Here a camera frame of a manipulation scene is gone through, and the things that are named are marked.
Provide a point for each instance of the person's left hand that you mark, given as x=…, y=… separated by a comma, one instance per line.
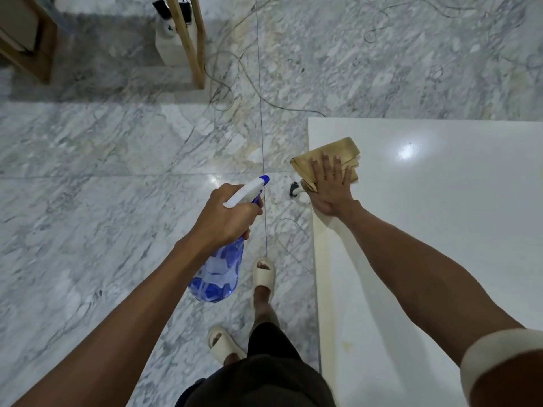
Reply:
x=225, y=224

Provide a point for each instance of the person's right hand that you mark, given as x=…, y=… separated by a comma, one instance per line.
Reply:
x=333, y=194

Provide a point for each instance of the brown cleaning cloth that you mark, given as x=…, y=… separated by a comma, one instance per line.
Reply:
x=335, y=148

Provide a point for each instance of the blue spray bottle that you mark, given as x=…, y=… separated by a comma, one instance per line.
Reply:
x=216, y=279

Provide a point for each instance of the person's right forearm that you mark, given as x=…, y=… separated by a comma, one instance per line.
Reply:
x=424, y=283

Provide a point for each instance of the person's left forearm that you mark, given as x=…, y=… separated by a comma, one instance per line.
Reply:
x=106, y=334

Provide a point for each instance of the person's right leg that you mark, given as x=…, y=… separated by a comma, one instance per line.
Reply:
x=263, y=311

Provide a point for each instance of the person's leg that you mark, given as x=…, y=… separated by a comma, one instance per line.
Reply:
x=231, y=359
x=263, y=311

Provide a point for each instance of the white glossy table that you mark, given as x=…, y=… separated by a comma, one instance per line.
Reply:
x=445, y=250

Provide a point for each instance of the person's left leg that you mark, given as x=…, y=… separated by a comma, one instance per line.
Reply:
x=231, y=359

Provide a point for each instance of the person's black shorts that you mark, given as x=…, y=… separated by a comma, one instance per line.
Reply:
x=263, y=377

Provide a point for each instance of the person's white shirt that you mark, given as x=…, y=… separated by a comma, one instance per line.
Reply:
x=500, y=343

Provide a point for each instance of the white table leg black foot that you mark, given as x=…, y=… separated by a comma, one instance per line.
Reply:
x=293, y=189

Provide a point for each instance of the beige slipper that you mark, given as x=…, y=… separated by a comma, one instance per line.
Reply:
x=222, y=345
x=264, y=277

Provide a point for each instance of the light wooden table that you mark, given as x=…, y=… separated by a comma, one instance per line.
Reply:
x=186, y=42

